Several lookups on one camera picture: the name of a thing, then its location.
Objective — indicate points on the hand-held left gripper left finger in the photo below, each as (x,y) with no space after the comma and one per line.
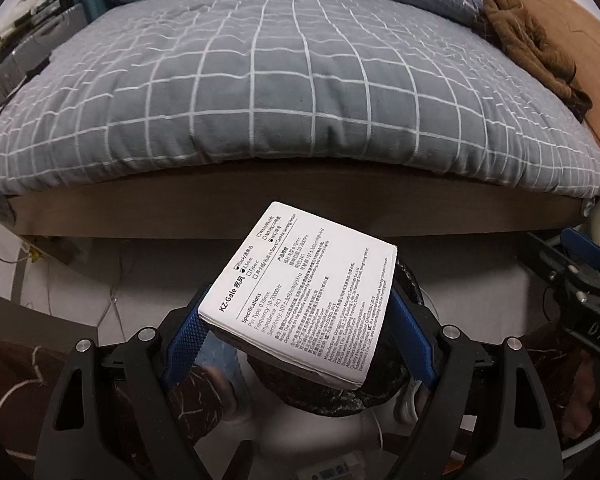
(187,345)

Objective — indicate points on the person's right hand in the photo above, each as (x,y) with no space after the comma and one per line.
(592,395)

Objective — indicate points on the wooden headboard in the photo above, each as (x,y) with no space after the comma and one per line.
(580,60)

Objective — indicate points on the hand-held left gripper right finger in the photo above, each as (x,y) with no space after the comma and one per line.
(412,340)

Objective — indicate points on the brown fleece jacket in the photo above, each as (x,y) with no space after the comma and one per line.
(525,40)

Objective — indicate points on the teal suitcase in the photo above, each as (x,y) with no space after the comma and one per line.
(90,0)

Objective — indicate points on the white cardboard box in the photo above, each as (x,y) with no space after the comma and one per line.
(300,290)

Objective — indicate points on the white slipper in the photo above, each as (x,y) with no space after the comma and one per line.
(407,407)

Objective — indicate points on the bed with grey checked sheet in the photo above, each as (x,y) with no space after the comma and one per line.
(280,85)

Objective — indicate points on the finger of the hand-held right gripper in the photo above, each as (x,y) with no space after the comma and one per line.
(587,250)
(550,260)

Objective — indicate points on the trash bin with black bag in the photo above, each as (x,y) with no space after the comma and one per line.
(305,392)

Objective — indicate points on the grey suitcase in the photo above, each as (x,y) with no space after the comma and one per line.
(30,55)

